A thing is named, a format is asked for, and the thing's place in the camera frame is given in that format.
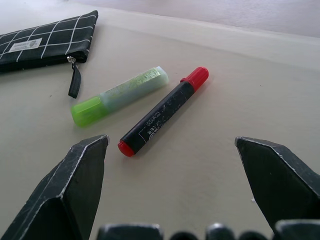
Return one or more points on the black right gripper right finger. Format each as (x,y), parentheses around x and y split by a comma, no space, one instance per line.
(282,180)

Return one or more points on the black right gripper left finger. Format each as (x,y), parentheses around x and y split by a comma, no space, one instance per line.
(62,190)

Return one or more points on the black grid pencil case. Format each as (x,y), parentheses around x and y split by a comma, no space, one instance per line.
(45,41)

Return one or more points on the green highlighter pen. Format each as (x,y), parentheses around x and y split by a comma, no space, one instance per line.
(117,97)

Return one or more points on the black marker with red cap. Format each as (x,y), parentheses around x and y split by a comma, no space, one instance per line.
(162,111)

